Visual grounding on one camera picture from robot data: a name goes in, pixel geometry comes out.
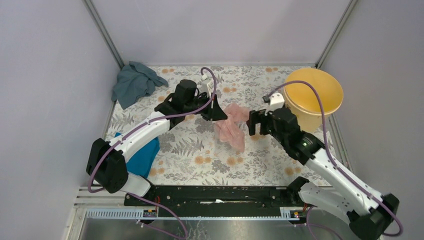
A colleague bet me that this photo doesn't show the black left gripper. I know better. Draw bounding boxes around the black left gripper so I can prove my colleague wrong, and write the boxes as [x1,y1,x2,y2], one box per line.
[184,92,228,121]

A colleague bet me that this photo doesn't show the pink plastic trash bag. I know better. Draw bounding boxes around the pink plastic trash bag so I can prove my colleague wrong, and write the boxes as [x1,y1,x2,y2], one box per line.
[214,103,250,153]

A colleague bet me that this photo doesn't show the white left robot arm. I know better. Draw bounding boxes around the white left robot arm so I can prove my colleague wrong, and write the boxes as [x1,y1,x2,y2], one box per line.
[86,79,227,206]

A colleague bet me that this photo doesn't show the yellow trash bin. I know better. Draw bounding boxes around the yellow trash bin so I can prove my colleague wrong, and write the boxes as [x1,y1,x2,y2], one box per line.
[281,68,344,133]

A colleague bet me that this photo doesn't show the grey crumpled cloth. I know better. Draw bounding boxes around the grey crumpled cloth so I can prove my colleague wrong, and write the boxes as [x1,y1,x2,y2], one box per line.
[111,61,169,110]

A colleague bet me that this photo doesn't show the blue folded cloth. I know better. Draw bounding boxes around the blue folded cloth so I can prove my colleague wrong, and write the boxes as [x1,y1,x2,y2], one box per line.
[115,133,160,178]

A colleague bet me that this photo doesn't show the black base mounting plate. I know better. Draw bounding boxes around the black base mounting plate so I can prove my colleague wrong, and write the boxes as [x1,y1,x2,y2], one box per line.
[124,185,305,218]

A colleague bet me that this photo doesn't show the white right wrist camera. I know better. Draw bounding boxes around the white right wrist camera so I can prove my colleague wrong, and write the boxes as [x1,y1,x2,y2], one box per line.
[262,92,285,115]

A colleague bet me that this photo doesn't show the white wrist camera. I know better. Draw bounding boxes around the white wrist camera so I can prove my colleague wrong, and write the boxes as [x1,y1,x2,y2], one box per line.
[262,92,285,115]
[200,74,214,98]

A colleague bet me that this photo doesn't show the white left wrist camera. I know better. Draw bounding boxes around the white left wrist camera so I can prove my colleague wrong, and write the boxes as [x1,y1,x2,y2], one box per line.
[200,74,214,98]

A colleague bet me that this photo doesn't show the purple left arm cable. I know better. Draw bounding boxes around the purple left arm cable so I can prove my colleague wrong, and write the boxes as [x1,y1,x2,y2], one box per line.
[87,66,218,240]

